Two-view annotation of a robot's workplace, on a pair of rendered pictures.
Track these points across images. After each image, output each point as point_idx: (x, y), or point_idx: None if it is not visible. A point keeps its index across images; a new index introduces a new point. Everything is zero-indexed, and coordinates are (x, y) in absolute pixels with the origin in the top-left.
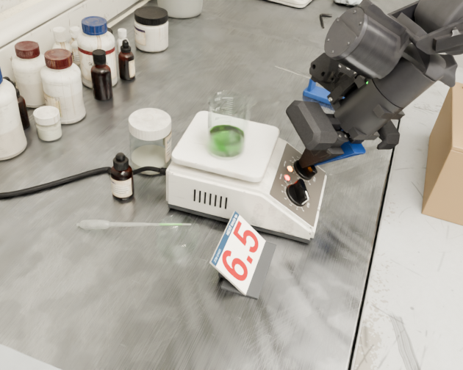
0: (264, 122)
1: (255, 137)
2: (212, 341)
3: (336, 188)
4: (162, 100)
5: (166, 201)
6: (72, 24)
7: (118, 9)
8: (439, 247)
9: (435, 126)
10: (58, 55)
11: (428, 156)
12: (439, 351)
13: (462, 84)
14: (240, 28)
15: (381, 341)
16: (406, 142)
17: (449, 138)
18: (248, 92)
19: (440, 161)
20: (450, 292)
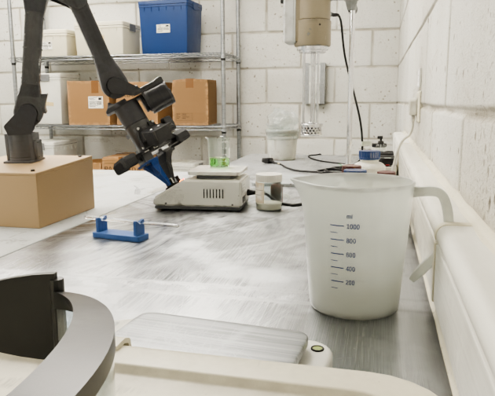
0: (191, 224)
1: (203, 169)
2: None
3: (144, 210)
4: (285, 227)
5: (251, 203)
6: (416, 212)
7: (423, 255)
8: (96, 203)
9: (45, 210)
10: (350, 165)
11: (62, 215)
12: (123, 192)
13: (30, 172)
14: (225, 287)
15: (146, 192)
16: (68, 225)
17: (83, 163)
18: (206, 236)
19: (87, 177)
20: (104, 197)
